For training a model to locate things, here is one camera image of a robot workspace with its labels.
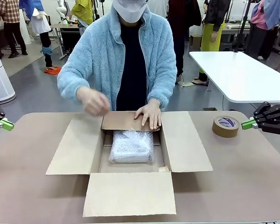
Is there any brown packing tape roll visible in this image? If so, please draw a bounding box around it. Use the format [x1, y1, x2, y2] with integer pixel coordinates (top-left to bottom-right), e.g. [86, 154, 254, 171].
[211, 115, 240, 138]

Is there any person's right hand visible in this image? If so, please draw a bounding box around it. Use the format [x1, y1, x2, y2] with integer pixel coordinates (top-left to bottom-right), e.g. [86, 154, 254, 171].
[77, 87, 111, 117]

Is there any bubble-wrapped clock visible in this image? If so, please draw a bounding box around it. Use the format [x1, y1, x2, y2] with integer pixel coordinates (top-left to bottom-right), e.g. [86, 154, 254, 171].
[109, 130, 155, 164]

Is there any brown cardboard box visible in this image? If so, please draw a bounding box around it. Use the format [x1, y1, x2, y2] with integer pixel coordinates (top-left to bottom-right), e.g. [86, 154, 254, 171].
[45, 111, 213, 217]

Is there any white table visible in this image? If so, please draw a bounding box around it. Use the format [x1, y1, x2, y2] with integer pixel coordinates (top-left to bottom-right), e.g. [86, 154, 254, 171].
[189, 51, 280, 105]

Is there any person in plaid shirt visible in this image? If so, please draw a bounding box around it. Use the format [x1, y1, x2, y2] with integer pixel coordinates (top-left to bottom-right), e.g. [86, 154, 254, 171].
[0, 0, 28, 59]

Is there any black tripod stand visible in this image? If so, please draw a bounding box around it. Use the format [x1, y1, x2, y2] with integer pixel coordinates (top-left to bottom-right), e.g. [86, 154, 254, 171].
[233, 0, 252, 53]

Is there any person in blue fleece jacket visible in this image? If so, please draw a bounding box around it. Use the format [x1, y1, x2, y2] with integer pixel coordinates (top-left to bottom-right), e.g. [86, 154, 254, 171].
[57, 4, 178, 112]

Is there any person in dark red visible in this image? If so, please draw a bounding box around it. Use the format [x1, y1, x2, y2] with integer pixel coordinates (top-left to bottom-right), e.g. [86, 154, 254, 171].
[167, 0, 203, 84]

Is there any orange cloth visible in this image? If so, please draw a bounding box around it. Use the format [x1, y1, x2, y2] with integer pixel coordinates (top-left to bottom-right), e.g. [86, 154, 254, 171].
[44, 66, 62, 76]

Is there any white face mask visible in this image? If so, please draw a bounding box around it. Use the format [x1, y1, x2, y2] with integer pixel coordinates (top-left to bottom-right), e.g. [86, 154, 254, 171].
[112, 0, 149, 23]

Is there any person in yellow-green top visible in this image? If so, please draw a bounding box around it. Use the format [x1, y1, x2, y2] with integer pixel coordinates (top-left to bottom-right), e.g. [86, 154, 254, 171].
[71, 0, 94, 27]

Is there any person's right forearm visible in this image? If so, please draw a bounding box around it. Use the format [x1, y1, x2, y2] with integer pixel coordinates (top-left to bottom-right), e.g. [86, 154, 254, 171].
[57, 67, 91, 103]

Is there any person in pink and blue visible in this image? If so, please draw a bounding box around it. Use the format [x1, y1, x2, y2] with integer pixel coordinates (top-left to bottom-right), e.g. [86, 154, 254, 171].
[246, 0, 280, 61]

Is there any person's left forearm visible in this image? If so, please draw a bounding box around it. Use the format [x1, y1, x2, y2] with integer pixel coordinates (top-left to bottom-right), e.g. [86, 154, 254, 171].
[146, 74, 178, 111]

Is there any person's left hand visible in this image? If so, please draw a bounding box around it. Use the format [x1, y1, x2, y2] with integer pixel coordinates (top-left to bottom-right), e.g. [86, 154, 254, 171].
[133, 100, 162, 131]

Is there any small background cardboard box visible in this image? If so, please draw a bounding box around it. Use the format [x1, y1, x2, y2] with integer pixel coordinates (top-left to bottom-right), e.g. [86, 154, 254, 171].
[190, 34, 203, 49]

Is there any person with yellow apron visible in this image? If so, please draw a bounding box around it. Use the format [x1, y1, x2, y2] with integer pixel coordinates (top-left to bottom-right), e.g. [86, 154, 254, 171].
[192, 0, 231, 86]

